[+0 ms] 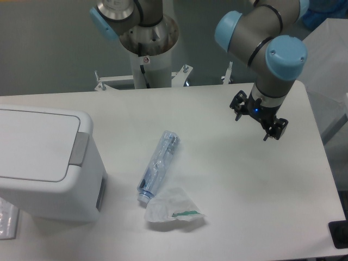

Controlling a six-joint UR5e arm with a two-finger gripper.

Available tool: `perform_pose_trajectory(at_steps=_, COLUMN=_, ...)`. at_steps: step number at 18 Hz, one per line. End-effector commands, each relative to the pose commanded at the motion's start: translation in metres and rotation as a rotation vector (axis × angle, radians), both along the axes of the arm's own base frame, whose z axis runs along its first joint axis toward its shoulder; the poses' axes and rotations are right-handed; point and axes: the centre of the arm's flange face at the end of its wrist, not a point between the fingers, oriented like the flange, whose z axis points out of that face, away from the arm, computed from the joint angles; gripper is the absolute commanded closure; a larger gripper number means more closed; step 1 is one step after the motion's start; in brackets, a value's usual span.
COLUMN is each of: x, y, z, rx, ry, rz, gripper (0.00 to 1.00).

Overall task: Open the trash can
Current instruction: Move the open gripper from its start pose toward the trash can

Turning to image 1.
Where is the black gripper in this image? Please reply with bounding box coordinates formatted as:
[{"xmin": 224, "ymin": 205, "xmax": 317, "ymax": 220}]
[{"xmin": 229, "ymin": 90, "xmax": 288, "ymax": 140}]

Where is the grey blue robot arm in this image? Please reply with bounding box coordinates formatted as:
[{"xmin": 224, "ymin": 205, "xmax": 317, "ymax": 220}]
[{"xmin": 214, "ymin": 1, "xmax": 309, "ymax": 140}]

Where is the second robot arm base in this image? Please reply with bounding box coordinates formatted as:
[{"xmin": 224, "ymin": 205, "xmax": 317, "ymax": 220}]
[{"xmin": 89, "ymin": 1, "xmax": 179, "ymax": 57}]

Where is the white trash can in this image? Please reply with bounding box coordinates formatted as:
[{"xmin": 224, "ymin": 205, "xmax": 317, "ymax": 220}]
[{"xmin": 1, "ymin": 104, "xmax": 107, "ymax": 222}]

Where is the clear plastic water bottle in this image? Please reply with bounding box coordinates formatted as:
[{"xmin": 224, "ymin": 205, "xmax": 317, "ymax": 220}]
[{"xmin": 137, "ymin": 130, "xmax": 181, "ymax": 204}]

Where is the crumpled white paper wrapper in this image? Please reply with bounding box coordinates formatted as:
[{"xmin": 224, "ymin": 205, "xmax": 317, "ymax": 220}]
[{"xmin": 144, "ymin": 188, "xmax": 205, "ymax": 223}]

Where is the blue object in background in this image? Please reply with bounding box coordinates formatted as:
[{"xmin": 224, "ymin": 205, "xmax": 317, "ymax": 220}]
[{"xmin": 302, "ymin": 0, "xmax": 347, "ymax": 30}]

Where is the black device at table edge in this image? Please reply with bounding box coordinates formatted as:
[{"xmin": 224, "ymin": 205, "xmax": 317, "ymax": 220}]
[{"xmin": 328, "ymin": 220, "xmax": 347, "ymax": 249}]

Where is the clear plastic sheet holder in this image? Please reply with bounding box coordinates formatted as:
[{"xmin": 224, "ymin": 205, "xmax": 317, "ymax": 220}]
[{"xmin": 1, "ymin": 198, "xmax": 20, "ymax": 240}]

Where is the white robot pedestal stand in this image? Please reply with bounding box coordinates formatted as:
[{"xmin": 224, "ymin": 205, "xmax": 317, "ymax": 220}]
[{"xmin": 94, "ymin": 51, "xmax": 234, "ymax": 92}]

